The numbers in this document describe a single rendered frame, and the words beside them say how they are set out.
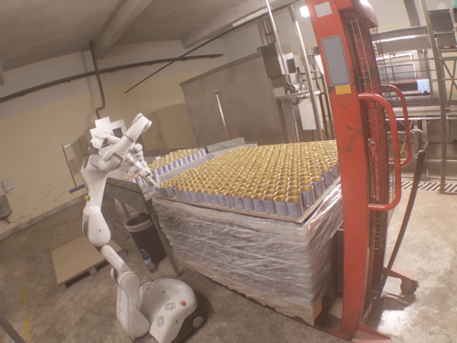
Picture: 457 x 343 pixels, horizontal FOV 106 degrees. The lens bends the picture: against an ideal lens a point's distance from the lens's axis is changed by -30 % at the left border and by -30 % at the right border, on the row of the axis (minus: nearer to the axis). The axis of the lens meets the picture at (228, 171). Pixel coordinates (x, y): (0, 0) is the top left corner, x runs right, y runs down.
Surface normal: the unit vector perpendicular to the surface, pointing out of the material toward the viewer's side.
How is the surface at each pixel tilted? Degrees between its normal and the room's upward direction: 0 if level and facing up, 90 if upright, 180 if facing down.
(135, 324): 90
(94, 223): 88
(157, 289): 74
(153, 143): 90
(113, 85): 90
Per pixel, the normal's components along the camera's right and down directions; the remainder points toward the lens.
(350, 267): -0.69, 0.36
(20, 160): 0.69, 0.04
